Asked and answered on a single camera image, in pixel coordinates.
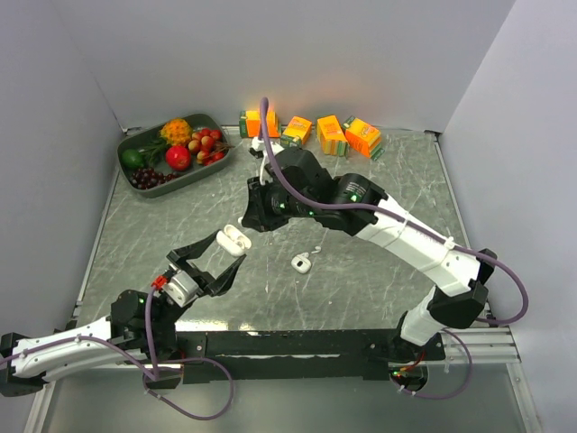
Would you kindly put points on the dark grape bunch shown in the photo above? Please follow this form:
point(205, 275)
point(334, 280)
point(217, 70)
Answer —
point(148, 178)

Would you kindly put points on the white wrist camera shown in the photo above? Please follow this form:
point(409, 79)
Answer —
point(258, 150)
point(179, 286)

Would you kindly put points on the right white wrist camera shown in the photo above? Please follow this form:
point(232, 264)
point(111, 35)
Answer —
point(258, 150)

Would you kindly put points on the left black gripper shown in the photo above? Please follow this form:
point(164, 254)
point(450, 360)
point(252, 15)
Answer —
point(208, 284)

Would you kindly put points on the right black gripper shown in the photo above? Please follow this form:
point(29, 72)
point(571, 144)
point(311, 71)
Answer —
point(257, 216)

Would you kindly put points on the green leafy sprig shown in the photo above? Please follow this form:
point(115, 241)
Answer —
point(153, 151)

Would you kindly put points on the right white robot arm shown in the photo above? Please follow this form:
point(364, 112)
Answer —
point(354, 205)

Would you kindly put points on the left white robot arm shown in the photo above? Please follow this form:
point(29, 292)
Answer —
point(140, 326)

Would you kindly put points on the orange spiky fruit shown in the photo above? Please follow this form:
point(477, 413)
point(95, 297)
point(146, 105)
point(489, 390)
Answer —
point(176, 132)

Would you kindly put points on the white oval earbud case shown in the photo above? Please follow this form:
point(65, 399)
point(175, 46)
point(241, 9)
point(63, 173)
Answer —
point(233, 241)

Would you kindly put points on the red pomegranate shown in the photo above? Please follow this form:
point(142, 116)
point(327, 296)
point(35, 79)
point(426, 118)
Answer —
point(178, 157)

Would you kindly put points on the white square charging case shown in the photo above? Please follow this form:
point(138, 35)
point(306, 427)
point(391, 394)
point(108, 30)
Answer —
point(300, 264)

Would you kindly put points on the orange green box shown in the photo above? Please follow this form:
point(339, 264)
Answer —
point(331, 137)
point(250, 124)
point(296, 133)
point(363, 137)

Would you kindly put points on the red cherry bunch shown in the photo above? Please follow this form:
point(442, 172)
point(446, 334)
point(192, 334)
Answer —
point(208, 146)

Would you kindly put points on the green lime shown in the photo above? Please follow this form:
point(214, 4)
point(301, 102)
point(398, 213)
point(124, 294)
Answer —
point(132, 159)

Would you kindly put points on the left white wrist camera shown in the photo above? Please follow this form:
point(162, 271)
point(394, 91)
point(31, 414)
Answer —
point(179, 286)

